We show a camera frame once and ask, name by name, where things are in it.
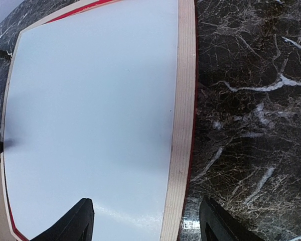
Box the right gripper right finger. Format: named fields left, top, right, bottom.
left=199, top=196, right=262, bottom=241

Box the red wooden picture frame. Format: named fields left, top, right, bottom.
left=0, top=0, right=199, bottom=241

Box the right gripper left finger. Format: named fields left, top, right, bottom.
left=31, top=198, right=94, bottom=241

